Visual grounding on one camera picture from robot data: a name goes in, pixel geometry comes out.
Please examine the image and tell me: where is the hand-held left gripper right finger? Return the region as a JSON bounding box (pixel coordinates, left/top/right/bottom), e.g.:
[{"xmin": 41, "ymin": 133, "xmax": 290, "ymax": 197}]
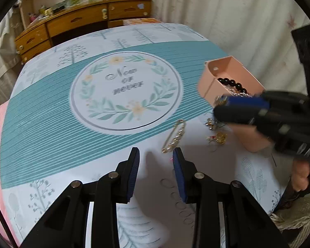
[{"xmin": 173, "ymin": 147, "xmax": 286, "ymax": 248}]

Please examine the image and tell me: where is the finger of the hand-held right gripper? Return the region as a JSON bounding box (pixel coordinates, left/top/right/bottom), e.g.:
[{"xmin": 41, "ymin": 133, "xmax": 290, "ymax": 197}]
[
  {"xmin": 214, "ymin": 95, "xmax": 271, "ymax": 110},
  {"xmin": 212, "ymin": 105, "xmax": 264, "ymax": 126}
]

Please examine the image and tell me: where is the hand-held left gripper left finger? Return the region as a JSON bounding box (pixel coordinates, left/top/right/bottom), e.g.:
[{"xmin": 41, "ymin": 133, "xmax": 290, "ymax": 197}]
[{"xmin": 21, "ymin": 147, "xmax": 140, "ymax": 248}]

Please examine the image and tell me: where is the black bead bracelet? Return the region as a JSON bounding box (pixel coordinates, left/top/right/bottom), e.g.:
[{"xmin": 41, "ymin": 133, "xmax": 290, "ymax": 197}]
[{"xmin": 217, "ymin": 77, "xmax": 248, "ymax": 94}]

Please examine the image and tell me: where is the pearl bar pin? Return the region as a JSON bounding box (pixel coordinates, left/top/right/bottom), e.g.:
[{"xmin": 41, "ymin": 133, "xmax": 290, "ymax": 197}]
[{"xmin": 162, "ymin": 119, "xmax": 186, "ymax": 154}]

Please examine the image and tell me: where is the pink plastic box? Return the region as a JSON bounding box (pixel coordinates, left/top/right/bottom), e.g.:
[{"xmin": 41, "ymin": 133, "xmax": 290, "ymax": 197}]
[{"xmin": 198, "ymin": 56, "xmax": 275, "ymax": 152}]

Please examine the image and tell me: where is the person's right hand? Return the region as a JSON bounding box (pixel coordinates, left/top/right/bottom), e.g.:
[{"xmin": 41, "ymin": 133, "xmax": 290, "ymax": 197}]
[{"xmin": 291, "ymin": 159, "xmax": 310, "ymax": 192}]

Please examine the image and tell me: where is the leaf print curtain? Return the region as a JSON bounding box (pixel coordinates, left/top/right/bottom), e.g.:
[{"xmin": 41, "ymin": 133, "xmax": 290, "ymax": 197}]
[{"xmin": 143, "ymin": 0, "xmax": 310, "ymax": 101}]

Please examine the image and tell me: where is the beige knitted cloth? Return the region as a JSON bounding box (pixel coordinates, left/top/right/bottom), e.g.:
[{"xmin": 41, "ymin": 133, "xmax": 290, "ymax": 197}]
[{"xmin": 271, "ymin": 192, "xmax": 310, "ymax": 234}]

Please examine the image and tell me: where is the stack of magazines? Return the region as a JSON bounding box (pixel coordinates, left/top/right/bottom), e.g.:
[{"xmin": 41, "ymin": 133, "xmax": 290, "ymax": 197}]
[{"xmin": 123, "ymin": 18, "xmax": 162, "ymax": 27}]

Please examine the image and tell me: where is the wooden desk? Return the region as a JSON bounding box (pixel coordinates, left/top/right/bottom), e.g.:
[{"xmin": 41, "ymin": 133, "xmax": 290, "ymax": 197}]
[{"xmin": 15, "ymin": 0, "xmax": 153, "ymax": 66}]

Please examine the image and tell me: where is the lace covered piano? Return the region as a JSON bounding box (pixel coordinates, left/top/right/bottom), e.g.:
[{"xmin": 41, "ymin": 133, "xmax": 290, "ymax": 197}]
[{"xmin": 0, "ymin": 12, "xmax": 25, "ymax": 109}]

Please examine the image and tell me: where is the row of green postcards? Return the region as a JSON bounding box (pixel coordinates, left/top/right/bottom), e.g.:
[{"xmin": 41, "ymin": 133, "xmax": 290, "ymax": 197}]
[{"xmin": 52, "ymin": 0, "xmax": 104, "ymax": 10}]

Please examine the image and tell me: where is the gold coin ring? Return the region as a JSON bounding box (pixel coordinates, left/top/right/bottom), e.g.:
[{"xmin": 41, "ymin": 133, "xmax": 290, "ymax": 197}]
[{"xmin": 215, "ymin": 132, "xmax": 228, "ymax": 144}]

